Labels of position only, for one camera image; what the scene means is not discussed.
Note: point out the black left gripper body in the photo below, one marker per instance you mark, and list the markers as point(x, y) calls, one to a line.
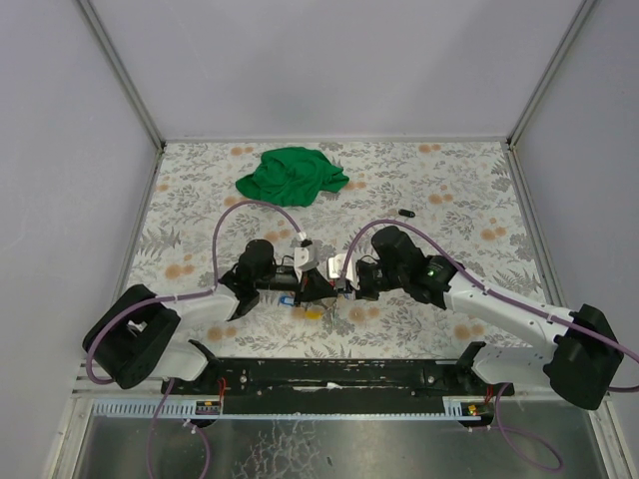
point(304, 288)

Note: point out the black key fob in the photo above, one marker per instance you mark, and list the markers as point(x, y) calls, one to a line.
point(406, 213)

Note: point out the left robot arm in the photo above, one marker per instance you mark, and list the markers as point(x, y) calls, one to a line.
point(142, 333)

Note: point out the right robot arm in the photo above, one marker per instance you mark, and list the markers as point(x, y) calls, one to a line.
point(573, 352)

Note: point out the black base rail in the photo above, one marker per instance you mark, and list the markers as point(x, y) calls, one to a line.
point(334, 387)

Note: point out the floral table mat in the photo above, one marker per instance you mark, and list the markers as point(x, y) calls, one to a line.
point(197, 224)

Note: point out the green crumpled cloth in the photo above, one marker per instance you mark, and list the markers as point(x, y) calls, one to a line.
point(292, 177)

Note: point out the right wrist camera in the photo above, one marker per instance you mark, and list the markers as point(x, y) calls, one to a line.
point(342, 271)

